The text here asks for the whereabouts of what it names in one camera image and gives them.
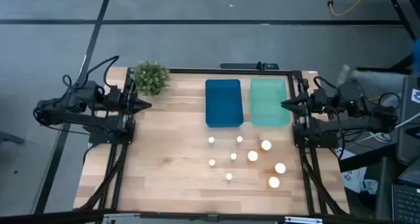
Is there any white printed bag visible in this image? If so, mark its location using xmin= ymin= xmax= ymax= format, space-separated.
xmin=337 ymin=148 xmax=380 ymax=195

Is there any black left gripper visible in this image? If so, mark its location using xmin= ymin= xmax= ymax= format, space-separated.
xmin=107 ymin=78 xmax=153 ymax=116

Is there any dark laptop keyboard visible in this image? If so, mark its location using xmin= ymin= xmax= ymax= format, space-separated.
xmin=392 ymin=166 xmax=420 ymax=224

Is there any green potted plant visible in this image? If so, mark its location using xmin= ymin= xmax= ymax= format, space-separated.
xmin=131 ymin=60 xmax=171 ymax=97

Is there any light green plastic bin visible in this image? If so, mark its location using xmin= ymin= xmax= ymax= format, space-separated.
xmin=249 ymin=78 xmax=292 ymax=127

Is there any black metal table frame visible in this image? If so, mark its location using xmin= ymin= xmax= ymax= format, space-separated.
xmin=98 ymin=67 xmax=329 ymax=215

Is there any black cable bundle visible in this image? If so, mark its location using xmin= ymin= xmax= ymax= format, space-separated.
xmin=77 ymin=143 xmax=129 ymax=212
xmin=301 ymin=148 xmax=348 ymax=215

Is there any black bar with silver brackets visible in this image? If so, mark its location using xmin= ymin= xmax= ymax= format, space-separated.
xmin=0 ymin=210 xmax=420 ymax=224

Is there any grey chair foot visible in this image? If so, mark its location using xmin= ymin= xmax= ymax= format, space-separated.
xmin=0 ymin=131 xmax=26 ymax=146

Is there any white cable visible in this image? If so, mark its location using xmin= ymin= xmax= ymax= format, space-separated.
xmin=356 ymin=112 xmax=420 ymax=143

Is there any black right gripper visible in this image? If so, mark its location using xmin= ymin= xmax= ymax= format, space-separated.
xmin=280 ymin=87 xmax=329 ymax=117

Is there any black desk leg frame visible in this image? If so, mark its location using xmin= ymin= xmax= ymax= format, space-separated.
xmin=356 ymin=0 xmax=420 ymax=76

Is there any person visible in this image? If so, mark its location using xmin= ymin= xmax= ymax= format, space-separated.
xmin=337 ymin=39 xmax=420 ymax=102

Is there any dark case with sticker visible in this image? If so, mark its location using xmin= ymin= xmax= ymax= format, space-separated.
xmin=395 ymin=75 xmax=420 ymax=166

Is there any yellow power cable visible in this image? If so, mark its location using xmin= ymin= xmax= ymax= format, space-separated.
xmin=316 ymin=0 xmax=372 ymax=16

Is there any blue plastic bin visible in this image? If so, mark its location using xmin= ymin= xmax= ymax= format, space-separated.
xmin=205 ymin=78 xmax=245 ymax=129

